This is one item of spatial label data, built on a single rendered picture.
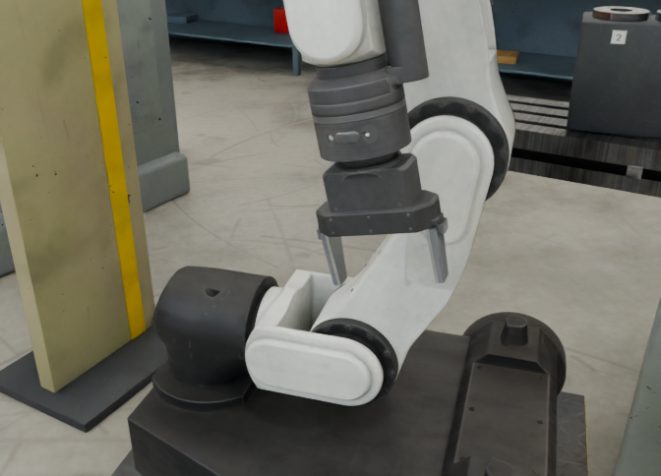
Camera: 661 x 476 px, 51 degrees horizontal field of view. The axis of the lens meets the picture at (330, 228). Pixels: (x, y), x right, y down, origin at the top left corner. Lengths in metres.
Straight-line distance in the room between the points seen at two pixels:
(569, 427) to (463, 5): 0.86
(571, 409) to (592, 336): 1.00
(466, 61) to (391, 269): 0.29
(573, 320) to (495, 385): 1.37
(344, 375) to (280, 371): 0.10
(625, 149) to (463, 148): 0.50
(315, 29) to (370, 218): 0.18
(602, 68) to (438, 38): 0.51
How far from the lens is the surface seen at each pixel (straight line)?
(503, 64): 5.18
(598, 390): 2.21
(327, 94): 0.62
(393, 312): 0.98
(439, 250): 0.67
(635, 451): 1.73
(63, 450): 2.01
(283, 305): 1.05
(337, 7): 0.59
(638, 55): 1.29
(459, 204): 0.84
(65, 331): 2.10
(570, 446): 1.38
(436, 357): 1.25
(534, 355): 1.21
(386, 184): 0.65
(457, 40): 0.83
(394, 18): 0.62
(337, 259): 0.72
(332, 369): 1.00
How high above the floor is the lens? 1.29
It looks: 25 degrees down
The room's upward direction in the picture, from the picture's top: straight up
